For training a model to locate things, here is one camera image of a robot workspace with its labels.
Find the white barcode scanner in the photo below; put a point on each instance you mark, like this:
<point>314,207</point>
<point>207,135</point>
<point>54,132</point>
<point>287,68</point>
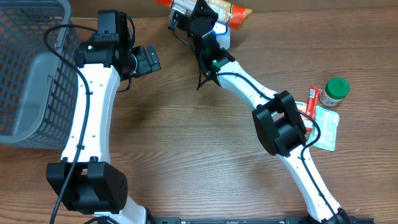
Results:
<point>223,35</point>

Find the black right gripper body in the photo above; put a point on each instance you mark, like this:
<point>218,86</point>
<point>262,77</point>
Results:
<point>193,15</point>

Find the orange tissue packet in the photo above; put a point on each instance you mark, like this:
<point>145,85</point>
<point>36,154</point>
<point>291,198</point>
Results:
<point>301,106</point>

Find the red snack package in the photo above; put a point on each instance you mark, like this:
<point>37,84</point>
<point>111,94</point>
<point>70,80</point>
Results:
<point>229,14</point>

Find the grey plastic mesh basket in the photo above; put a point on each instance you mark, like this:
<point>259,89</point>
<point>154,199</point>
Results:
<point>38,90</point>

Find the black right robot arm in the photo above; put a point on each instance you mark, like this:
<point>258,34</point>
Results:
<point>278,122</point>

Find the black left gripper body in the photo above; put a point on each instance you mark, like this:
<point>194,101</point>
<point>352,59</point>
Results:
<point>148,61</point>

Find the green lidded jar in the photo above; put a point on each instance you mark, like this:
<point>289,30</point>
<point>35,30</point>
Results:
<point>335,90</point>

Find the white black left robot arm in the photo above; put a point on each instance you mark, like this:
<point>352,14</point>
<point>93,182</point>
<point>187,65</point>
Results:
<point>84,179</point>

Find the thin red snack stick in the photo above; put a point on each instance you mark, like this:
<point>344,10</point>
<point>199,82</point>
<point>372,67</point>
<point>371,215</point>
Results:
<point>312,102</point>

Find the teal snack pouch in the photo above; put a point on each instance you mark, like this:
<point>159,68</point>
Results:
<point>328,122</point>

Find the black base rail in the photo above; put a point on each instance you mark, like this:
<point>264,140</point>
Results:
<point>286,220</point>

